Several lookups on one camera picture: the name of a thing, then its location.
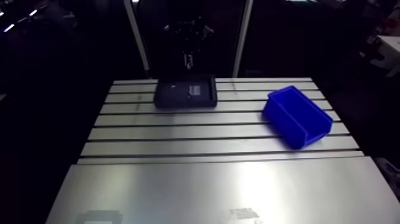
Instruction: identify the black tray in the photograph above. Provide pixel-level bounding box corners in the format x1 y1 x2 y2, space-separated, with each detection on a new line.
153 74 218 109

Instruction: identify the pale metal post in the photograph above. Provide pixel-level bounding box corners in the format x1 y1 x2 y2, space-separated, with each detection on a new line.
232 0 254 78
123 0 151 79

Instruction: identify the white desk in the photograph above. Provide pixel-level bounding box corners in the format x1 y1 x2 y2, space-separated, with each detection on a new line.
370 35 400 77

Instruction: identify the blue bin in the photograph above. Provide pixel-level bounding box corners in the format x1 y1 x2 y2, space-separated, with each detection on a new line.
262 85 334 150

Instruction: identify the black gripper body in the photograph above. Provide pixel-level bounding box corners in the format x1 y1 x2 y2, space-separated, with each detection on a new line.
162 18 215 55

